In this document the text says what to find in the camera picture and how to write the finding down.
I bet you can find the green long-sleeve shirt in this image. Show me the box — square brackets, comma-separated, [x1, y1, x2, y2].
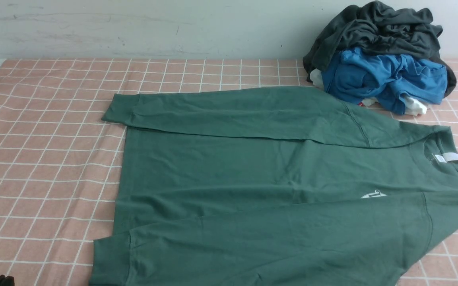
[89, 86, 458, 286]

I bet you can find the blue crumpled garment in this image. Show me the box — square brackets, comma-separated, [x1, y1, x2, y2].
[321, 47, 448, 115]

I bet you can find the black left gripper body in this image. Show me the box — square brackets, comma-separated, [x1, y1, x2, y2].
[0, 275, 15, 286]

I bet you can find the dark grey crumpled garment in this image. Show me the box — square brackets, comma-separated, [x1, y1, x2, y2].
[303, 0, 457, 98]

